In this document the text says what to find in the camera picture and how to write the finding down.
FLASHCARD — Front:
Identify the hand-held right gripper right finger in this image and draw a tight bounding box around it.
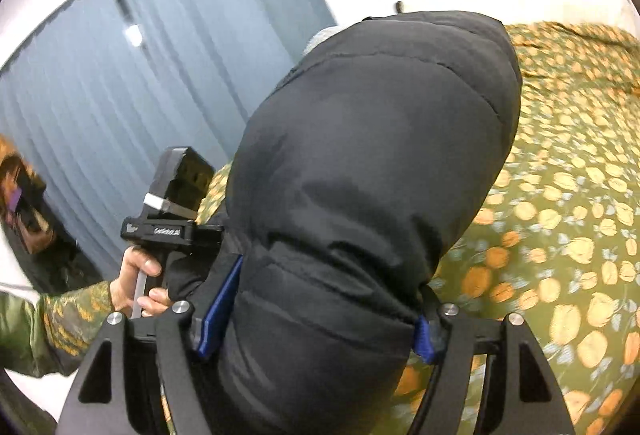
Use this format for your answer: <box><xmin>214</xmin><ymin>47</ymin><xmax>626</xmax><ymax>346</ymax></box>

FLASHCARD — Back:
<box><xmin>410</xmin><ymin>287</ymin><xmax>577</xmax><ymax>435</ymax></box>

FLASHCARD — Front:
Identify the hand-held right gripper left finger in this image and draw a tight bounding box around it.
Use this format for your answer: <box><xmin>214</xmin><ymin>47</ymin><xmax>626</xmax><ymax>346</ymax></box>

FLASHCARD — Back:
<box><xmin>55</xmin><ymin>255</ymin><xmax>246</xmax><ymax>435</ymax></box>

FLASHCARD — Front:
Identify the black puffer jacket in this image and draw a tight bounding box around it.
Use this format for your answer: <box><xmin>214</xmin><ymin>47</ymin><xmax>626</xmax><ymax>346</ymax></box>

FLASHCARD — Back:
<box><xmin>167</xmin><ymin>12</ymin><xmax>524</xmax><ymax>435</ymax></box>

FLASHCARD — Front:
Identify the person's left hand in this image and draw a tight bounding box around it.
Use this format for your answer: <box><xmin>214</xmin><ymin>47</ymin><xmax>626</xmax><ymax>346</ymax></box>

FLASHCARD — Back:
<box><xmin>110</xmin><ymin>247</ymin><xmax>174</xmax><ymax>318</ymax></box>

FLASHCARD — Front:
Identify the blue grey curtain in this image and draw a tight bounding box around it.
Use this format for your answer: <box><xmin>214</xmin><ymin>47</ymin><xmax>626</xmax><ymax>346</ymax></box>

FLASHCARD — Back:
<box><xmin>0</xmin><ymin>0</ymin><xmax>342</xmax><ymax>288</ymax></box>

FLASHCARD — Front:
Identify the dark brown blurred object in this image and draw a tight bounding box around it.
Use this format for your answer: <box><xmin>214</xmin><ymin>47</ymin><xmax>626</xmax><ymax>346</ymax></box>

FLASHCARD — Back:
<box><xmin>0</xmin><ymin>134</ymin><xmax>78</xmax><ymax>297</ymax></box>

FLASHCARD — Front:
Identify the green orange floral bedspread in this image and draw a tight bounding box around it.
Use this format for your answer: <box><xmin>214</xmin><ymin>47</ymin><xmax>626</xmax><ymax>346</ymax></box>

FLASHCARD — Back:
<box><xmin>162</xmin><ymin>20</ymin><xmax>640</xmax><ymax>435</ymax></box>

